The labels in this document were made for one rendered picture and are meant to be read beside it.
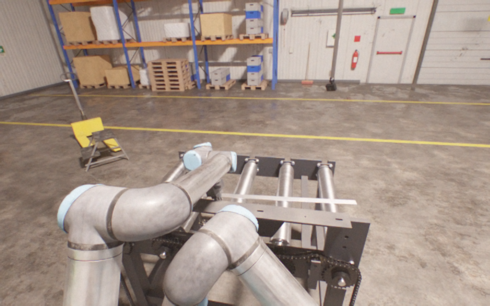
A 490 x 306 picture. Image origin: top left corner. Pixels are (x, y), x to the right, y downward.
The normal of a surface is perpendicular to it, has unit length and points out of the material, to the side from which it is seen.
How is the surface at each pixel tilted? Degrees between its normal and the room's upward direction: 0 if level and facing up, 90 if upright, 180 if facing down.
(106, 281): 78
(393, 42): 90
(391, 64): 90
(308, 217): 0
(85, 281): 61
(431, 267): 0
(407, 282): 0
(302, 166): 90
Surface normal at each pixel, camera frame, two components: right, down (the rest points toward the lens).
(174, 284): -0.40, -0.02
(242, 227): 0.57, -0.53
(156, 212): 0.59, -0.16
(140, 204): 0.26, -0.51
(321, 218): -0.04, -0.89
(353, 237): -0.20, 0.45
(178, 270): -0.51, -0.39
